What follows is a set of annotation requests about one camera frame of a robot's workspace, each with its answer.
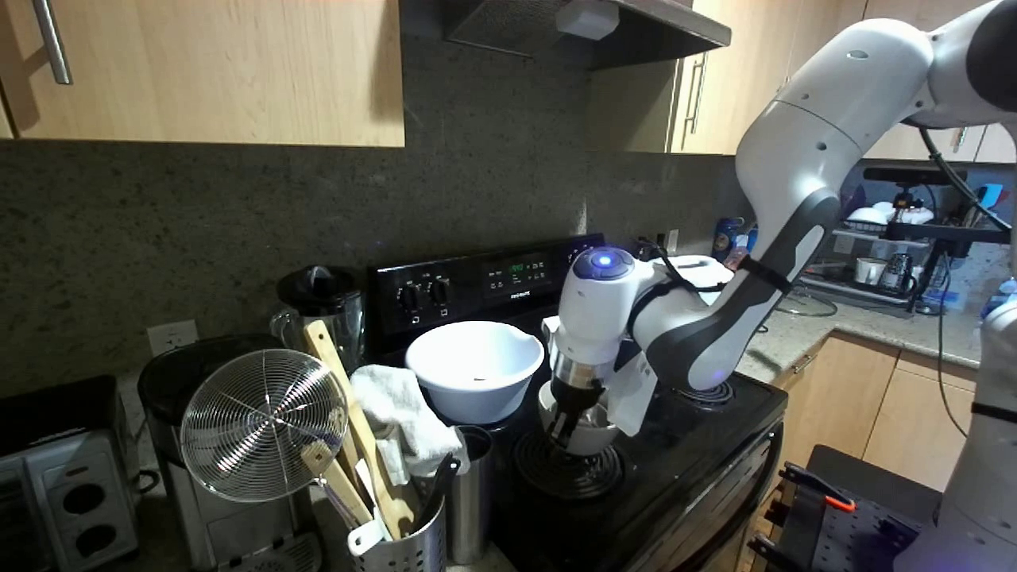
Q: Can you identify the range hood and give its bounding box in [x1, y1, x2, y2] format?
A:
[400, 0, 732, 67]

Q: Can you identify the steel travel mug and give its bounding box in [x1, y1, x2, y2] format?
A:
[447, 428, 493, 566]

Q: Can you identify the white toaster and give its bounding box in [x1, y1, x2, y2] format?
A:
[0, 433, 138, 572]

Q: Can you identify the large white mixing bowl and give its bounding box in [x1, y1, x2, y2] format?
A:
[404, 322, 545, 426]

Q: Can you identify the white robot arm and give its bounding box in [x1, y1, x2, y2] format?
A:
[545, 0, 1017, 449]

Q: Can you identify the black electric stove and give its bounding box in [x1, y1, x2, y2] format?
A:
[369, 234, 786, 572]

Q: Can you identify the dish drying rack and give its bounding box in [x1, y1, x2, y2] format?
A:
[802, 176, 979, 313]

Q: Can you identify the wooden upper cabinet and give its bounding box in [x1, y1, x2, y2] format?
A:
[0, 0, 404, 149]

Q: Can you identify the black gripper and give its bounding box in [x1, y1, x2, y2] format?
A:
[549, 381, 600, 449]

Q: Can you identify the black blender jar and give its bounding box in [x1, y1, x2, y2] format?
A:
[270, 264, 367, 372]

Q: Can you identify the white cloth towel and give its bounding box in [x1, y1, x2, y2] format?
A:
[354, 366, 463, 487]

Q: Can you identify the perforated steel utensil holder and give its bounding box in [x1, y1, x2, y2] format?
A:
[348, 499, 447, 572]

